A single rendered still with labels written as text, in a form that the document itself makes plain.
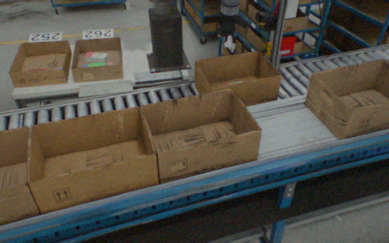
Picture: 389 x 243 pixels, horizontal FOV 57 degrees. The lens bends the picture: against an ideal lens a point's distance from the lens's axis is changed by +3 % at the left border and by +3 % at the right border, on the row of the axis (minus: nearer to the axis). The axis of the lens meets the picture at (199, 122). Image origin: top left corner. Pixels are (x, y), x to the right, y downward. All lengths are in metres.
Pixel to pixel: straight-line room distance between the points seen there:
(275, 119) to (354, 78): 0.45
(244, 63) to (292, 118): 0.59
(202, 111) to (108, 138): 0.41
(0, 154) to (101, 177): 0.45
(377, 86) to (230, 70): 0.77
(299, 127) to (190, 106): 0.49
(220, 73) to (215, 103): 0.59
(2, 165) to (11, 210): 0.30
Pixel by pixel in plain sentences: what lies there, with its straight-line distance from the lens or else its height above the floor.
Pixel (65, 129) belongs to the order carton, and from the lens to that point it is 1.42.
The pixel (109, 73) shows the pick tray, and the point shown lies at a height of 0.80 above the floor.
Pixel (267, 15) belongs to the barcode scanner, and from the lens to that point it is 2.14.
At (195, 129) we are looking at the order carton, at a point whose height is 0.88.
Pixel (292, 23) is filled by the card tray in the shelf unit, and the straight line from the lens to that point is 2.81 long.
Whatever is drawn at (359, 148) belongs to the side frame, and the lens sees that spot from 1.54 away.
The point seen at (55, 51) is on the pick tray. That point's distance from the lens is 2.54.
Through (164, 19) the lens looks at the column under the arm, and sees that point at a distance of 2.10.
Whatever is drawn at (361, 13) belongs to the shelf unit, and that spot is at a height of 0.74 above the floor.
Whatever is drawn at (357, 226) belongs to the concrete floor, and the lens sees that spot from 2.46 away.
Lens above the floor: 1.85
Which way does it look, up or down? 38 degrees down
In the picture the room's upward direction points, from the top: straight up
